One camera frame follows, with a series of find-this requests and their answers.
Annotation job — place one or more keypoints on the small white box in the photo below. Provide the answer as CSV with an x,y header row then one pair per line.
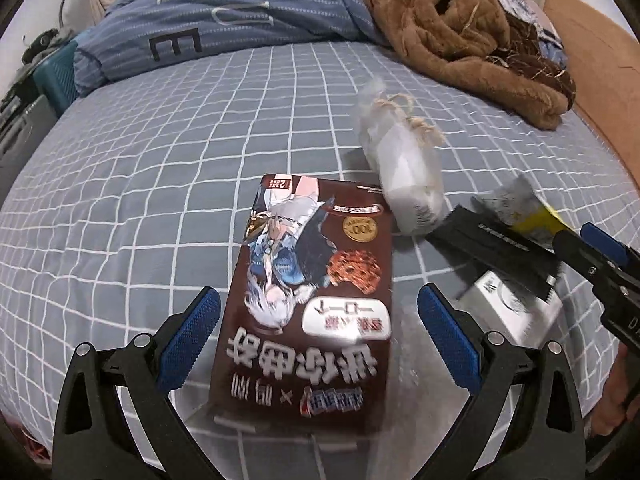
x,y
503,305

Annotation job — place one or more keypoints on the person's right hand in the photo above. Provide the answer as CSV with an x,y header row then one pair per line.
x,y
611,411

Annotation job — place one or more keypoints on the brown fleece blanket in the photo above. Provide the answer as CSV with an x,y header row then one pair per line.
x,y
475,46

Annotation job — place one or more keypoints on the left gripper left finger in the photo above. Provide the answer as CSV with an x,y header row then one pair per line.
x,y
92,439

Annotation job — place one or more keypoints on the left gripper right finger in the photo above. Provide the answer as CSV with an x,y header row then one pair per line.
x,y
545,438

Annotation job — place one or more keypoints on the blue patterned pillow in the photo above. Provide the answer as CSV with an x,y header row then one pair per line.
x,y
549,40

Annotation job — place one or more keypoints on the blue striped duvet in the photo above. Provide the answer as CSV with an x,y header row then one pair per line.
x,y
136,36

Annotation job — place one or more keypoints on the teal plastic basket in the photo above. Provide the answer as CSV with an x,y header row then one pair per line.
x,y
54,77

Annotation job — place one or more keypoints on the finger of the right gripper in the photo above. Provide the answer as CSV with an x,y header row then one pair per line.
x,y
625,257
571,249

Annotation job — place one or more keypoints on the grey suitcase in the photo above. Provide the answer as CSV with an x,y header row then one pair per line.
x,y
19,141

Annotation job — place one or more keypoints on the black foil pouch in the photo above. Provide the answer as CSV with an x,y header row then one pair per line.
x,y
501,249

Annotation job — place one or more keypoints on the silver yellow snack wrapper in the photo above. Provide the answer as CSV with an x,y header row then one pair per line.
x,y
517,205

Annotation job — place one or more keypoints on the brown cookie box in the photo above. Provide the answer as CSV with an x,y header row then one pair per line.
x,y
305,337

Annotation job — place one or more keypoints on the wooden bed frame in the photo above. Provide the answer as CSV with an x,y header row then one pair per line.
x,y
604,61

